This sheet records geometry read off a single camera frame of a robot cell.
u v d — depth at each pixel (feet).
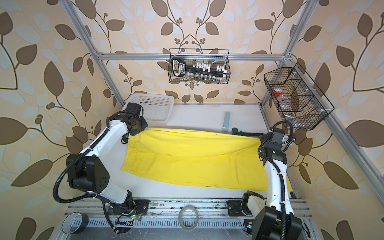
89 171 1.40
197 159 3.02
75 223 2.33
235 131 3.35
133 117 2.10
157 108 3.89
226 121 3.53
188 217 2.37
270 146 1.93
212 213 2.42
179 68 2.80
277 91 2.64
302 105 2.40
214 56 2.98
